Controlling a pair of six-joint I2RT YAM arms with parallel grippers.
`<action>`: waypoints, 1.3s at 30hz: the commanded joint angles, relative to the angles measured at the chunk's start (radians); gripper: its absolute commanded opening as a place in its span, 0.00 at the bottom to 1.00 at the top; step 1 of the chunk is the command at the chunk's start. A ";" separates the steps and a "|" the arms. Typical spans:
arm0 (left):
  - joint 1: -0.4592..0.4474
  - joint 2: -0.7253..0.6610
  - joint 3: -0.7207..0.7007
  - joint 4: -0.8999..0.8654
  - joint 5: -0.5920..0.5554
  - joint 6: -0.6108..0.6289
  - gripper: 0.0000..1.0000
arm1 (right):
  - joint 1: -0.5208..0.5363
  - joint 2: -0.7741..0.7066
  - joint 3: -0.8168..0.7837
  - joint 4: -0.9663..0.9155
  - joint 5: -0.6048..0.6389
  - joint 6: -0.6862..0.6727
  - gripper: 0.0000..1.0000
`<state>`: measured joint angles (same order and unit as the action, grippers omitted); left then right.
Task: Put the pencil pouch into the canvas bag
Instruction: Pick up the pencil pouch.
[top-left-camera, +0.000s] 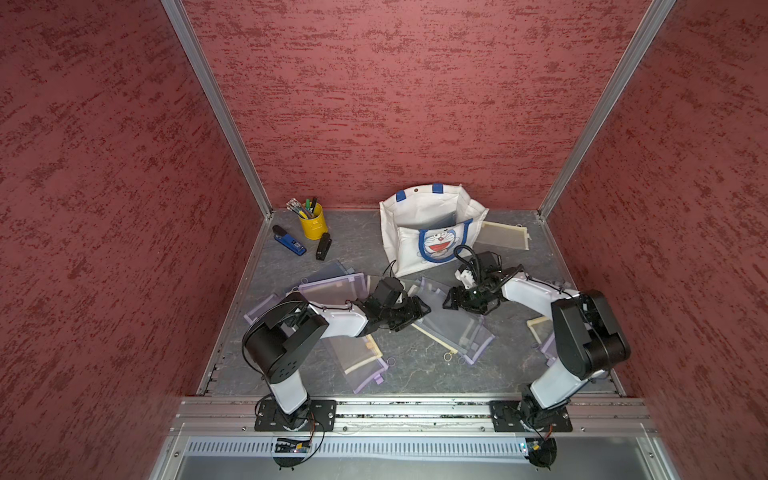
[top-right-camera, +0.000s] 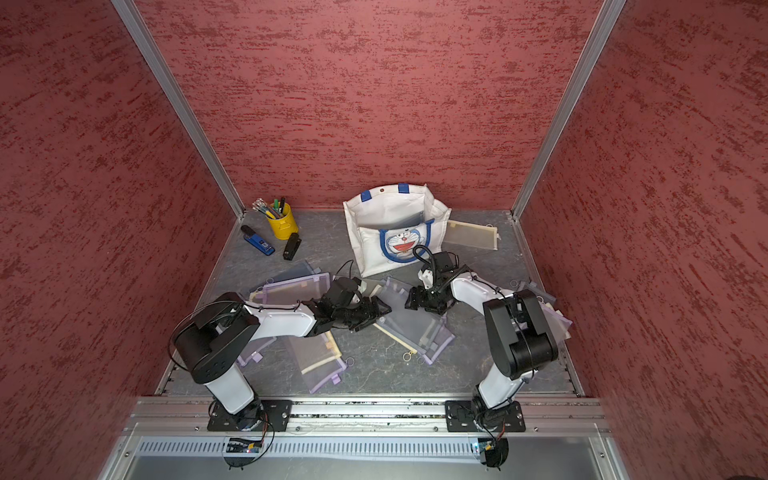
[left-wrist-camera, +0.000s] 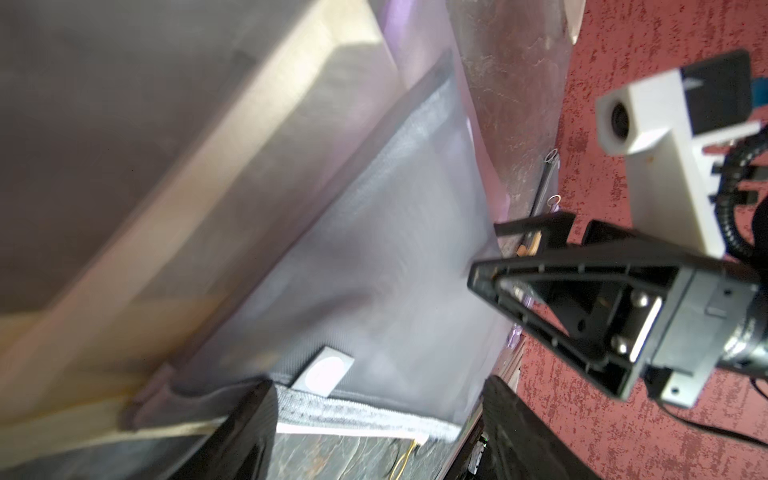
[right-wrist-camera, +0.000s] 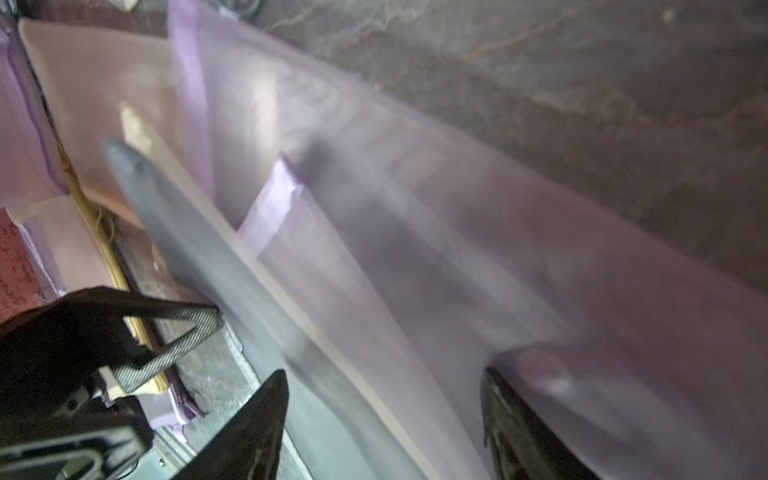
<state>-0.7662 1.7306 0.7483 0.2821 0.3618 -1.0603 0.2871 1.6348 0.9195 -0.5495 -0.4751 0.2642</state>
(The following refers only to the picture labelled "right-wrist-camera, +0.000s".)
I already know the dark grey mesh pouch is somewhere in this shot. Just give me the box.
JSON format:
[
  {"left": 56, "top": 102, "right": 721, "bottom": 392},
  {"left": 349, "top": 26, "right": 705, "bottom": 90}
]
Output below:
[{"left": 103, "top": 140, "right": 427, "bottom": 479}]

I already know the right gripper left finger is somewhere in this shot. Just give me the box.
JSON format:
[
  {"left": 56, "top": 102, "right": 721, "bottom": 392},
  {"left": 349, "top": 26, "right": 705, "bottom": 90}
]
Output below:
[{"left": 175, "top": 370, "right": 289, "bottom": 480}]

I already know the purple mesh pouch on yellow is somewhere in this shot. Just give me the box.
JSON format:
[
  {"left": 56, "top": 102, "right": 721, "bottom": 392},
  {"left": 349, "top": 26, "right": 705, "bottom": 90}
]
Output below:
[{"left": 169, "top": 1, "right": 767, "bottom": 479}]

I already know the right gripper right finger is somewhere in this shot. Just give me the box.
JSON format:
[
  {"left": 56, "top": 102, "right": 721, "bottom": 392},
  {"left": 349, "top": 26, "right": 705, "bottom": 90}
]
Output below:
[{"left": 480, "top": 367, "right": 597, "bottom": 480}]

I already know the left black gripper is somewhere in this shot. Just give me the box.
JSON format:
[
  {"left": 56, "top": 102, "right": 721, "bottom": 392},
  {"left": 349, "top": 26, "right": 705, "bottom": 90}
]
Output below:
[{"left": 1, "top": 287, "right": 223, "bottom": 479}]

